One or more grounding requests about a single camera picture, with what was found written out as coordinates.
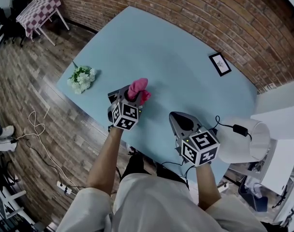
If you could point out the black office chair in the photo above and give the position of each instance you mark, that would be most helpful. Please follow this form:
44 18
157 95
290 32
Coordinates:
0 20
15 30

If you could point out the white power strip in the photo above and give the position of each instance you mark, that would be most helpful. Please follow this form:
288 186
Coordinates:
62 186

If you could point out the black picture frame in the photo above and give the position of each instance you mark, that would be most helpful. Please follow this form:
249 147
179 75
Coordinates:
219 64

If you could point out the pink cloth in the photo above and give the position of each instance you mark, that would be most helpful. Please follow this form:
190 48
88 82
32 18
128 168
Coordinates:
137 86

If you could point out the person's black trousers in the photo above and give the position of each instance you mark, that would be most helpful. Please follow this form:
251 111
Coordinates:
135 165

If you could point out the white artificial flower bouquet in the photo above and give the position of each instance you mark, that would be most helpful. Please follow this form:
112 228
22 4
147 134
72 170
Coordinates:
83 80

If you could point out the black keypad device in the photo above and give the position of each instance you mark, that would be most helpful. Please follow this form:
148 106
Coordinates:
112 97

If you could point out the person's left forearm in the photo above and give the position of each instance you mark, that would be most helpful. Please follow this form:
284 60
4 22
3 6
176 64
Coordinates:
103 161

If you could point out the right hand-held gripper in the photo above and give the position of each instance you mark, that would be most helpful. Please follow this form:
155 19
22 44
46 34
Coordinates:
200 149

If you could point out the table with checkered tablecloth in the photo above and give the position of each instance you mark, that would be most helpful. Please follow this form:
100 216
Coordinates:
38 8

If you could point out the white table lamp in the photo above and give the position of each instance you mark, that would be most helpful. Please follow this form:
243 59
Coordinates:
236 146

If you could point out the person's white shirt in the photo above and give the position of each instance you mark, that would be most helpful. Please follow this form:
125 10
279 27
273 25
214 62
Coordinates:
161 202

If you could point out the black lamp power adapter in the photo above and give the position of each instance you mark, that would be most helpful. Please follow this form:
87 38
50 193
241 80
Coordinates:
240 129

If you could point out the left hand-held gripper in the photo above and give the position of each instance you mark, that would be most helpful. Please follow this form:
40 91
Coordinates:
125 115

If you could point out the white cabinet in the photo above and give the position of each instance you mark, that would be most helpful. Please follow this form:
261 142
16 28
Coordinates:
282 158

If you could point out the person's right forearm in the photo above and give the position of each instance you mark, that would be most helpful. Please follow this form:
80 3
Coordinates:
206 187

